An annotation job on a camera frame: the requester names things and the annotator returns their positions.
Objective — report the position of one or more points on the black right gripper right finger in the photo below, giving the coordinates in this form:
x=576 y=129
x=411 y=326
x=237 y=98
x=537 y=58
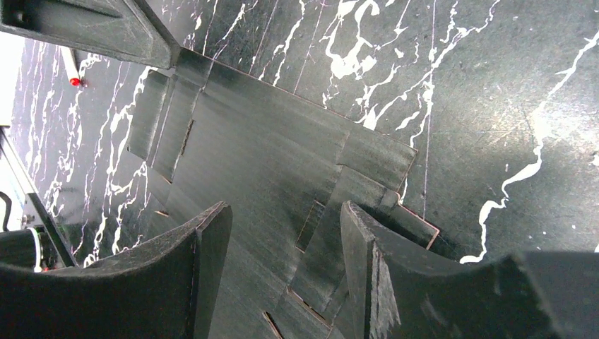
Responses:
x=397 y=289

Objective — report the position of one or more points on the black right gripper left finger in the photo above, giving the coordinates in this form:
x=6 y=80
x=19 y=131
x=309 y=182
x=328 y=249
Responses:
x=165 y=287

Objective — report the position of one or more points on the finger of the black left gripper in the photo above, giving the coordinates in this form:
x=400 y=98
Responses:
x=121 y=29

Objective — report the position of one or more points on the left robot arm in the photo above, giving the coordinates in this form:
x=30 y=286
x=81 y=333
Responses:
x=37 y=245

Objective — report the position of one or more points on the small red-capped white pen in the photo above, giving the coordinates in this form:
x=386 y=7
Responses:
x=70 y=65

